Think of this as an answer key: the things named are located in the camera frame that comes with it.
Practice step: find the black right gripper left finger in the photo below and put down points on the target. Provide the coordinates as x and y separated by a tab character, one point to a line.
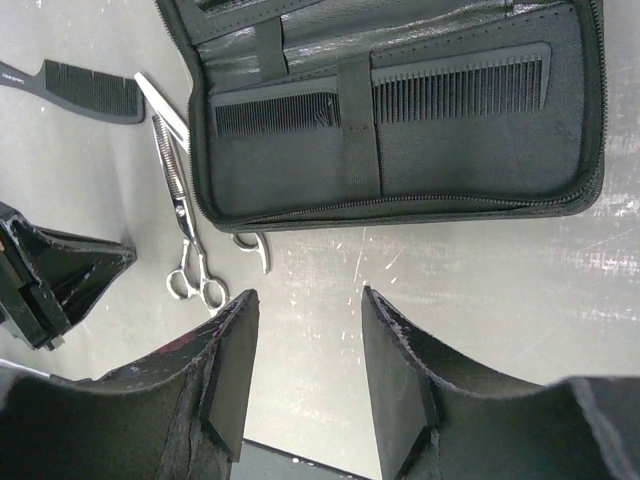
177	413

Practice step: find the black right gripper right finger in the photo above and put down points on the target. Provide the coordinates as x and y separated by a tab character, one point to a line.
438	414

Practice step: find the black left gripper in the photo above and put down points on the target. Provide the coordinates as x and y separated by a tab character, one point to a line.
76	269

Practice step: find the black zip tool case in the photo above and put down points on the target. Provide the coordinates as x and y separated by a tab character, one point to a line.
543	163

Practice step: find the long black barber comb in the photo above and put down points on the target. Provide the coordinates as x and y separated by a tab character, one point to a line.
500	81

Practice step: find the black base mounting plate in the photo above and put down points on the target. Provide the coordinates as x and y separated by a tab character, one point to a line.
261	461

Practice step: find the silver thinning scissors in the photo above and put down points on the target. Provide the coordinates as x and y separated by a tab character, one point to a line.
191	277

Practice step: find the black handled comb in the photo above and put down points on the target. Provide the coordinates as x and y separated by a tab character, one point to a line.
93	94

